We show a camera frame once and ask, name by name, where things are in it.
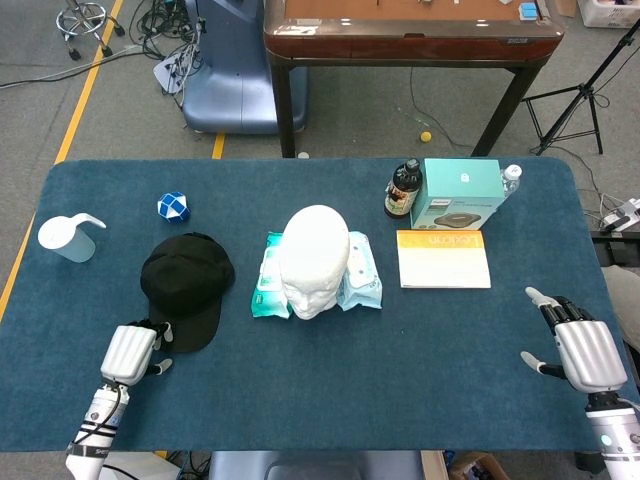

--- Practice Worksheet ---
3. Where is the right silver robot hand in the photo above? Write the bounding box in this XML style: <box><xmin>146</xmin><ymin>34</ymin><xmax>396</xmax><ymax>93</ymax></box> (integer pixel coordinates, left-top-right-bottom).
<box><xmin>519</xmin><ymin>286</ymin><xmax>629</xmax><ymax>394</ymax></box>

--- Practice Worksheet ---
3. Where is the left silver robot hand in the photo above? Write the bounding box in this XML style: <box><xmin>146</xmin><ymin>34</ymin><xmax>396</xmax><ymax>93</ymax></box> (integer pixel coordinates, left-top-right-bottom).
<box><xmin>99</xmin><ymin>319</ymin><xmax>175</xmax><ymax>387</ymax></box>

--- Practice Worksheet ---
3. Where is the black baseball cap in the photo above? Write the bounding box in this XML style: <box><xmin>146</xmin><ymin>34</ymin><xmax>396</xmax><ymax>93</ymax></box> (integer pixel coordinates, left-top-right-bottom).
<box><xmin>140</xmin><ymin>232</ymin><xmax>237</xmax><ymax>355</ymax></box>

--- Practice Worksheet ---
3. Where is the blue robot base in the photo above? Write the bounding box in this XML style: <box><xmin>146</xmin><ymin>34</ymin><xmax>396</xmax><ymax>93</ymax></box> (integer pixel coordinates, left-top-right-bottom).
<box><xmin>181</xmin><ymin>0</ymin><xmax>309</xmax><ymax>135</ymax></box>

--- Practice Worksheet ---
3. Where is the white foam mannequin head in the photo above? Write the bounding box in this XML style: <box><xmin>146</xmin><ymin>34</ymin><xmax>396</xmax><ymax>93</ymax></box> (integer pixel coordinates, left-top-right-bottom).
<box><xmin>278</xmin><ymin>203</ymin><xmax>351</xmax><ymax>321</ymax></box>

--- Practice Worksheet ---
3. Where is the beige fabric cushion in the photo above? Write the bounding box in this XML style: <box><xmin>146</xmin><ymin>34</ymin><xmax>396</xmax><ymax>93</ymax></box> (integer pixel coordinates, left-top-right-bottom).
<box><xmin>601</xmin><ymin>264</ymin><xmax>640</xmax><ymax>346</ymax></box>

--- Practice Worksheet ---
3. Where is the white power strip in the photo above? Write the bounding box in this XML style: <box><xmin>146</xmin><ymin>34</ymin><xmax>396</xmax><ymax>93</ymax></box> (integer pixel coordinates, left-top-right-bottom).
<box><xmin>598</xmin><ymin>197</ymin><xmax>640</xmax><ymax>234</ymax></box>

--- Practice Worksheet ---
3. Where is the green wet wipes pack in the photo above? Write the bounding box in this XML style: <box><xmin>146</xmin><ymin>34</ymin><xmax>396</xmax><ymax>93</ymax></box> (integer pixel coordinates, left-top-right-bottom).
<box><xmin>250</xmin><ymin>231</ymin><xmax>294</xmax><ymax>319</ymax></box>

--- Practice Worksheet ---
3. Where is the blue white puzzle ball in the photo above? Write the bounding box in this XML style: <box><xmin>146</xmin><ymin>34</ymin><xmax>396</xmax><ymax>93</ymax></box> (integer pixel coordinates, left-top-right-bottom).
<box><xmin>157</xmin><ymin>192</ymin><xmax>192</xmax><ymax>224</ymax></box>

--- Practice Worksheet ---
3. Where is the brown cardboard box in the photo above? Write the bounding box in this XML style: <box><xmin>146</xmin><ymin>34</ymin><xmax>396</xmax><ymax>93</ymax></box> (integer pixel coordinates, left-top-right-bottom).
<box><xmin>447</xmin><ymin>451</ymin><xmax>511</xmax><ymax>480</ymax></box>

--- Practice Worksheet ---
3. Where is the orange white booklet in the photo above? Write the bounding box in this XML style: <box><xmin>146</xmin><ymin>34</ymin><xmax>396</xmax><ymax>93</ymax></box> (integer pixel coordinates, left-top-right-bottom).
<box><xmin>396</xmin><ymin>229</ymin><xmax>493</xmax><ymax>290</ymax></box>

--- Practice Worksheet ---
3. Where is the clear plastic water bottle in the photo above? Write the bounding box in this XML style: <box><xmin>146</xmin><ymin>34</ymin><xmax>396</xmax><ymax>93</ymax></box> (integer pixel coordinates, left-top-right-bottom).
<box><xmin>499</xmin><ymin>164</ymin><xmax>524</xmax><ymax>198</ymax></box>

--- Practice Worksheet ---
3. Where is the blue felt table cover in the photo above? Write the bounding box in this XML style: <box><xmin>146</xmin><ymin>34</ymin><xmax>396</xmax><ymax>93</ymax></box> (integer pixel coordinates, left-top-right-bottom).
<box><xmin>0</xmin><ymin>157</ymin><xmax>640</xmax><ymax>454</ymax></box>

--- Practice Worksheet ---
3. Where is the teal speaker box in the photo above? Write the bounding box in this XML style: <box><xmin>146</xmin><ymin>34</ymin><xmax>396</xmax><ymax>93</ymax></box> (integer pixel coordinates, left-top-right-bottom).
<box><xmin>410</xmin><ymin>158</ymin><xmax>503</xmax><ymax>232</ymax></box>

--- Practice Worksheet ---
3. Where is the light blue wet wipes pack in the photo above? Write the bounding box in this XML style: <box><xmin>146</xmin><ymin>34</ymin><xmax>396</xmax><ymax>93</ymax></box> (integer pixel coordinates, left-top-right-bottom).
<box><xmin>335</xmin><ymin>230</ymin><xmax>384</xmax><ymax>312</ymax></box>

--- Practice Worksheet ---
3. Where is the dark brown liquid bottle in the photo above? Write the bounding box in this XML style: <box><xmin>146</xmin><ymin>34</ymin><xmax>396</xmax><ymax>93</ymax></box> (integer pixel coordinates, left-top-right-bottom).
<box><xmin>383</xmin><ymin>158</ymin><xmax>424</xmax><ymax>220</ymax></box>

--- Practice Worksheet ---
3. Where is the black tripod stand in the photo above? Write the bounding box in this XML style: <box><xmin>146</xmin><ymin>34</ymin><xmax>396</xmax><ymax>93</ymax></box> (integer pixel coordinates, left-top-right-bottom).
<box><xmin>521</xmin><ymin>18</ymin><xmax>640</xmax><ymax>157</ymax></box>

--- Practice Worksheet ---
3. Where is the white multi-socket strip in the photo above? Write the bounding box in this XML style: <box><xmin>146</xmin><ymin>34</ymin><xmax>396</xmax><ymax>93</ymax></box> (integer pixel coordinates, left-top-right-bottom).
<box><xmin>152</xmin><ymin>52</ymin><xmax>194</xmax><ymax>95</ymax></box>

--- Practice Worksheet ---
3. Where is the chrome stool base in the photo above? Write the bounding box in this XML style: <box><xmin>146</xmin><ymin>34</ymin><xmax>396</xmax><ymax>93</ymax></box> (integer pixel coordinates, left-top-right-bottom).
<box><xmin>55</xmin><ymin>0</ymin><xmax>126</xmax><ymax>62</ymax></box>

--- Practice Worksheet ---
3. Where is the white storage box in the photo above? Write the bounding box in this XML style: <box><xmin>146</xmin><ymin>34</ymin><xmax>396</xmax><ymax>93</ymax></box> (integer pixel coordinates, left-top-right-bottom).
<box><xmin>577</xmin><ymin>0</ymin><xmax>640</xmax><ymax>29</ymax></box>

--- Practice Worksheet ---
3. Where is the brown mahjong table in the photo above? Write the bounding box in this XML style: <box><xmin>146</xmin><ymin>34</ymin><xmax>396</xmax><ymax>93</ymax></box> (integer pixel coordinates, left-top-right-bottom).
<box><xmin>262</xmin><ymin>0</ymin><xmax>567</xmax><ymax>159</ymax></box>

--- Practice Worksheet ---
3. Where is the grey floor cable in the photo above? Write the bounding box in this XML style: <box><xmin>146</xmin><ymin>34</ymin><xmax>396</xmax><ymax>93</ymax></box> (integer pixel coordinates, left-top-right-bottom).
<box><xmin>0</xmin><ymin>45</ymin><xmax>144</xmax><ymax>90</ymax></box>

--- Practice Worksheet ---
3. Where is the black cable bundle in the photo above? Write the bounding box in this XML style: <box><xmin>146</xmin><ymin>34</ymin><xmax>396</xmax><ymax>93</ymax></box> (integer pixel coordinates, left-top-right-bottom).
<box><xmin>128</xmin><ymin>0</ymin><xmax>209</xmax><ymax>64</ymax></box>

